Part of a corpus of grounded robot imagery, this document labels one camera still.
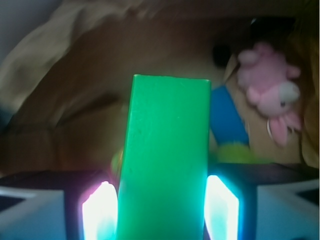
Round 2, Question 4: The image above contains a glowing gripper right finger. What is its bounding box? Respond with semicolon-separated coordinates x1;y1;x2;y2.
203;172;258;240

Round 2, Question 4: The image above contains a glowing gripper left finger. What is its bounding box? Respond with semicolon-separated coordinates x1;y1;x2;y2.
63;174;119;240

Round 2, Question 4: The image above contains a green rectangular block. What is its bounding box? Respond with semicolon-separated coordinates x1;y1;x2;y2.
116;75;211;240

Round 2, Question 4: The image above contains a blue rectangular block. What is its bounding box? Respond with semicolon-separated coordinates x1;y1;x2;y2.
209;85;249;146

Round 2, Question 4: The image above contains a brown paper bag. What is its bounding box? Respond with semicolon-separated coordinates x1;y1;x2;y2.
0;0;320;176

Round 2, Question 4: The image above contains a pink plush bunny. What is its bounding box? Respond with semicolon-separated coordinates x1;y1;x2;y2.
237;42;302;147

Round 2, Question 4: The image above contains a small black object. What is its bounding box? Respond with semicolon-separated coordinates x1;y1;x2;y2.
212;44;231;68

